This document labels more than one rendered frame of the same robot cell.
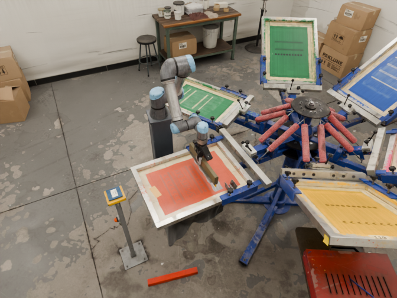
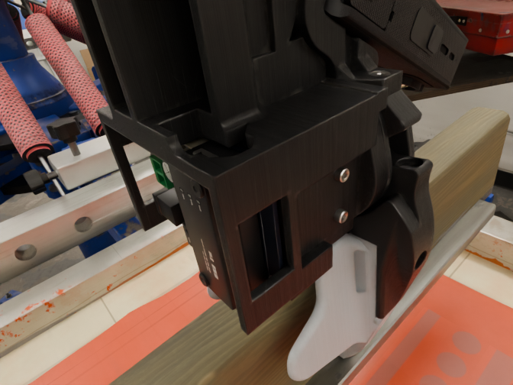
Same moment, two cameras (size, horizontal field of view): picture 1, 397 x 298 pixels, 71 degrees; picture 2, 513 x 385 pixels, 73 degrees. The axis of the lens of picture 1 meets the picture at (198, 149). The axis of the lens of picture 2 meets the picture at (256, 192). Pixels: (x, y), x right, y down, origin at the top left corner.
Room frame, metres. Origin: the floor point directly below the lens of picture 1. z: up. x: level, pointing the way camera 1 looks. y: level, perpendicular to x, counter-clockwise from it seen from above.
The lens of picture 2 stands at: (1.47, 0.09, 1.26)
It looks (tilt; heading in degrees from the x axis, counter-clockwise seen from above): 33 degrees down; 262
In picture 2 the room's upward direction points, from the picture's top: 8 degrees counter-clockwise
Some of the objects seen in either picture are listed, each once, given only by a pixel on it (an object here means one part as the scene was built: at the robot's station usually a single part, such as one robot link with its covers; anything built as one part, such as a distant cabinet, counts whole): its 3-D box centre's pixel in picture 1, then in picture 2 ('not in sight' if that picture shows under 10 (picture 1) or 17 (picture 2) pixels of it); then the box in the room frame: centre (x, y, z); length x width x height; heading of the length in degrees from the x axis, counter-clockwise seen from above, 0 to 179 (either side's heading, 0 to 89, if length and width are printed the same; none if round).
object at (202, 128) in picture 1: (202, 130); not in sight; (1.44, -0.02, 1.39); 0.09 x 0.08 x 0.11; 26
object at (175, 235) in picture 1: (197, 219); not in sight; (1.17, -0.01, 0.74); 0.46 x 0.04 x 0.42; 118
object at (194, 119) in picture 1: (194, 123); not in sight; (1.52, 0.04, 1.39); 0.11 x 0.11 x 0.08; 26
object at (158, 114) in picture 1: (158, 109); not in sight; (1.86, 0.33, 1.25); 0.15 x 0.15 x 0.10
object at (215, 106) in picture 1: (212, 97); not in sight; (2.35, -0.12, 1.05); 1.08 x 0.61 x 0.23; 58
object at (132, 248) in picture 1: (125, 229); not in sight; (1.22, 0.60, 0.48); 0.22 x 0.22 x 0.96; 28
